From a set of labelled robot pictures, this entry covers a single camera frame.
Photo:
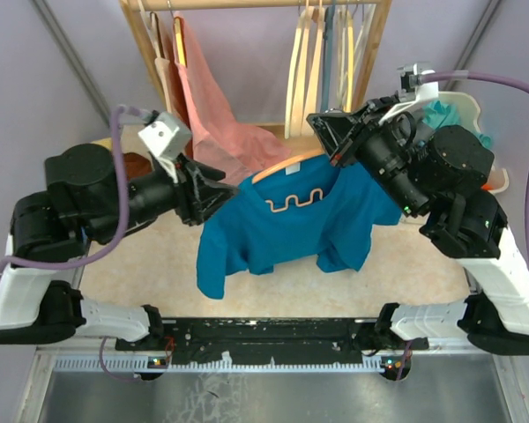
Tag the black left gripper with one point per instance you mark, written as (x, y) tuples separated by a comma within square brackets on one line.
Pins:
[(199, 189)]

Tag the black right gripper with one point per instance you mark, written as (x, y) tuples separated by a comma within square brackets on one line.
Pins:
[(341, 133)]

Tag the orange hanger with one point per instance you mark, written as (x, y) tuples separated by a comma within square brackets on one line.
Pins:
[(291, 166)]

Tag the blue t-shirt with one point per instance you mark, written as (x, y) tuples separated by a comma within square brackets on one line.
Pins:
[(243, 235)]

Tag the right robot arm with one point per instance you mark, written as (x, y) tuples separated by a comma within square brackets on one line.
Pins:
[(440, 176)]

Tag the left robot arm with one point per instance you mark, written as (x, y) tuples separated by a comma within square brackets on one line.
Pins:
[(80, 205)]

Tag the pink hanging t-shirt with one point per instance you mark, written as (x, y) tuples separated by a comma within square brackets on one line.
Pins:
[(218, 139)]

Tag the cream wooden hanger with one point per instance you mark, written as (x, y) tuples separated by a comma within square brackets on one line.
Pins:
[(296, 77)]

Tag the brown shirt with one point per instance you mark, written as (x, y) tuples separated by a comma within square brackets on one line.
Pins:
[(136, 165)]

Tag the teal shirt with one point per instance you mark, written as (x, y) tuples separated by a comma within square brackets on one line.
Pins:
[(438, 114)]

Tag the yellow shirt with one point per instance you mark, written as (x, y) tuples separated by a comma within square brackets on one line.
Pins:
[(107, 143)]

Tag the blue hanger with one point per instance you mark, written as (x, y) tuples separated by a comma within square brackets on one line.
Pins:
[(327, 56)]

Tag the light wooden hanger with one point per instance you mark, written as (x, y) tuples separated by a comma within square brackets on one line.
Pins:
[(314, 73)]

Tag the white hanger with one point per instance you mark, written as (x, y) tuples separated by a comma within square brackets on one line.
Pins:
[(360, 40)]

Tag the yellow hanger holding pink shirt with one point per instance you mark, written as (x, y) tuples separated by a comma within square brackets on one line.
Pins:
[(179, 35)]

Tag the beige hanging t-shirt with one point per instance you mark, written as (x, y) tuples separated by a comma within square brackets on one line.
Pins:
[(163, 41)]

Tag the white laundry basket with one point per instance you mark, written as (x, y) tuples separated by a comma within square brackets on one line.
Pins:
[(498, 175)]

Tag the wooden clothes rack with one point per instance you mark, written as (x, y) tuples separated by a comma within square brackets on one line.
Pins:
[(137, 16)]

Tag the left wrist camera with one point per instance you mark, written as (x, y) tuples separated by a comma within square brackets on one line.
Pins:
[(166, 138)]

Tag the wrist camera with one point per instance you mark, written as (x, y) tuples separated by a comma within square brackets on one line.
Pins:
[(166, 138), (413, 93)]

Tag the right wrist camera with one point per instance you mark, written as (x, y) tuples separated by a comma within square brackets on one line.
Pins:
[(413, 93)]

